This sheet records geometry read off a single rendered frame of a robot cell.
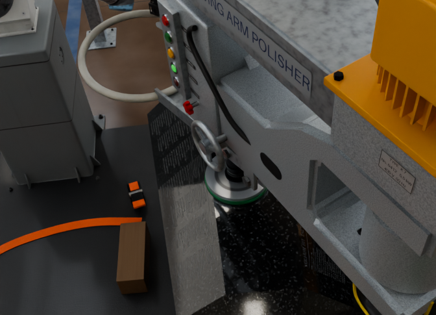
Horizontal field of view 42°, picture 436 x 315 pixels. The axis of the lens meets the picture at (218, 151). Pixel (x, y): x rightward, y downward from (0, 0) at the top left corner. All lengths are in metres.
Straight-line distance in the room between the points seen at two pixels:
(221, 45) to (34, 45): 1.35
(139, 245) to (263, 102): 1.43
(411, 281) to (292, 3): 0.57
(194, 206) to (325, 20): 1.03
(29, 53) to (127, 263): 0.98
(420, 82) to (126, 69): 3.06
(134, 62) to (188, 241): 1.99
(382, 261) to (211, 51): 0.59
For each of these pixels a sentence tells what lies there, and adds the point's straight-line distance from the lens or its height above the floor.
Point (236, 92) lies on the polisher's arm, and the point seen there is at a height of 1.39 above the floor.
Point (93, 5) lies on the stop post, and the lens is 3.74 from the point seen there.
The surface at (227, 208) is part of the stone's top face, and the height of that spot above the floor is 0.82.
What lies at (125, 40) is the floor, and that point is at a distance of 3.88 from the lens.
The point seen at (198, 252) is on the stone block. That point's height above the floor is 0.75.
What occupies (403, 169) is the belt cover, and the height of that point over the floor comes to 1.65.
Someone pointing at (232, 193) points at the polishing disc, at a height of 0.85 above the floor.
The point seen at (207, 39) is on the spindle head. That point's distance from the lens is 1.32.
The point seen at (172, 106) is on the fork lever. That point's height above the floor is 0.95.
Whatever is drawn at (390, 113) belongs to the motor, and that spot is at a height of 1.72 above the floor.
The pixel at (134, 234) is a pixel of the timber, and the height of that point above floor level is 0.14.
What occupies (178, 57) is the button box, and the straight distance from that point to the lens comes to 1.49.
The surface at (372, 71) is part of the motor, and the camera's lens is 0.92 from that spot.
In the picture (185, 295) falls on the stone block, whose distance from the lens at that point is 1.83.
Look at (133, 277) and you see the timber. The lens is 2.55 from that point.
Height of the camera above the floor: 2.32
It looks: 49 degrees down
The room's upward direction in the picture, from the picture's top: 6 degrees counter-clockwise
